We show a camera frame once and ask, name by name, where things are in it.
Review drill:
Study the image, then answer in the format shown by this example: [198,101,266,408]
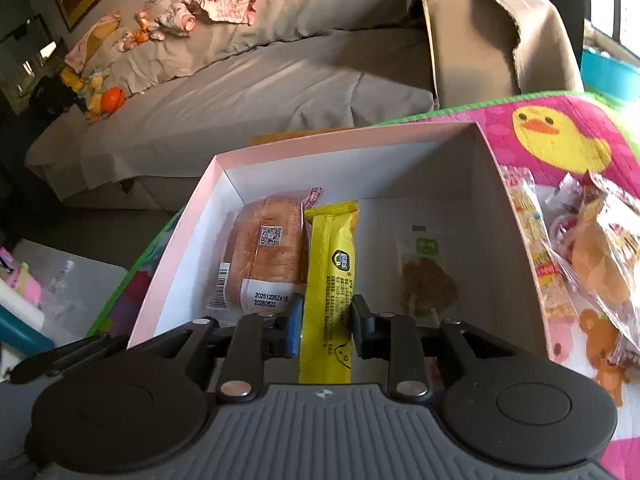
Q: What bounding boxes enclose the clear pastry packet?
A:
[545,170,640,366]

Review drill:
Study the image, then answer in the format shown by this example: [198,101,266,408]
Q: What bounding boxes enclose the bread packet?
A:
[207,187,323,313]

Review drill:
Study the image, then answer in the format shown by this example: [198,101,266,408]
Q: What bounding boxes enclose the dark cabinet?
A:
[0,12,68,111]

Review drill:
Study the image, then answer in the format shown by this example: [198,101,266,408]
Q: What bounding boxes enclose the teal container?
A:
[0,305,56,356]

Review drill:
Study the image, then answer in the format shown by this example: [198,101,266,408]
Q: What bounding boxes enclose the window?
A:
[582,0,640,68]

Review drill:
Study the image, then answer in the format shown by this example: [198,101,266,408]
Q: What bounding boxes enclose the pink cloth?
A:
[65,10,123,73]

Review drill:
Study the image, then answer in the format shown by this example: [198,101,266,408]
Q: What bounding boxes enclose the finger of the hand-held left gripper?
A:
[10,332,128,386]

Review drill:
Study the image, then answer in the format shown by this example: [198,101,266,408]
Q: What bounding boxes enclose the grey sofa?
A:
[25,0,586,211]

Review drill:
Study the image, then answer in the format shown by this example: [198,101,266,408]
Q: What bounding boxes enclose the printed duck blanket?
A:
[85,91,640,480]

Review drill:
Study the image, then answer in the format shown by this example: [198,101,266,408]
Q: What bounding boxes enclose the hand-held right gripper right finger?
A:
[351,295,521,405]

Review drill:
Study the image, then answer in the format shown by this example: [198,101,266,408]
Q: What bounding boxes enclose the orange toy ball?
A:
[100,87,126,113]

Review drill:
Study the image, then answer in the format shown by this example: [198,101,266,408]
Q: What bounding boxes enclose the grey draped cloth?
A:
[407,0,586,111]

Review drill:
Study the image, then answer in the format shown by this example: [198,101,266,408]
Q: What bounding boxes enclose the yellow toy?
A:
[60,67,108,123]

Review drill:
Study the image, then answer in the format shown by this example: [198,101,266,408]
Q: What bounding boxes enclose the pink plastic item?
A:
[0,247,43,306]

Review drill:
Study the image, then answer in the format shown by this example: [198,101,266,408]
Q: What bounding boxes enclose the white baby garment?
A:
[150,0,198,41]

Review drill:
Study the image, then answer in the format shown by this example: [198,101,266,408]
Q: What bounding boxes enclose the striped cracker packet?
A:
[500,165,578,321]

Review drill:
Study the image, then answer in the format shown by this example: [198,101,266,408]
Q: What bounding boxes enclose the small doll toys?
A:
[117,10,153,53]

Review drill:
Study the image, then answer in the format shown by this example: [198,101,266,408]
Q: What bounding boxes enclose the teal lidded bucket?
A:
[580,45,640,103]

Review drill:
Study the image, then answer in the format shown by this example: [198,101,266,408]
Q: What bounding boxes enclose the pink cardboard box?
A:
[127,120,549,386]

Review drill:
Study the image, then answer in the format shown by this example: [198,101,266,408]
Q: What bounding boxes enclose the yellow snack bar packet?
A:
[298,200,361,386]

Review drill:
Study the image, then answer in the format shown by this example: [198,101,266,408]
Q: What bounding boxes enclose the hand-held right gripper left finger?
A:
[127,295,305,405]

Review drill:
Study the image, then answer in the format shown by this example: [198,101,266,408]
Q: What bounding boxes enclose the clear lollipop packet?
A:
[395,225,461,326]

